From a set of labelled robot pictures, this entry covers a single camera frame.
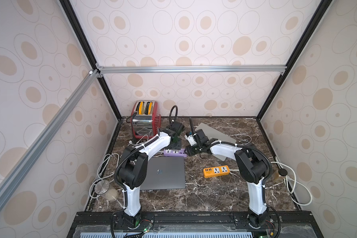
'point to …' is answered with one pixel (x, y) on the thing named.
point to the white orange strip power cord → (301, 196)
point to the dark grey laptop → (165, 172)
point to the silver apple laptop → (214, 134)
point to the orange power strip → (215, 171)
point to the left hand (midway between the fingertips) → (179, 145)
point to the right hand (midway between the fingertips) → (185, 152)
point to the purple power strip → (179, 152)
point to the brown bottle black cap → (278, 176)
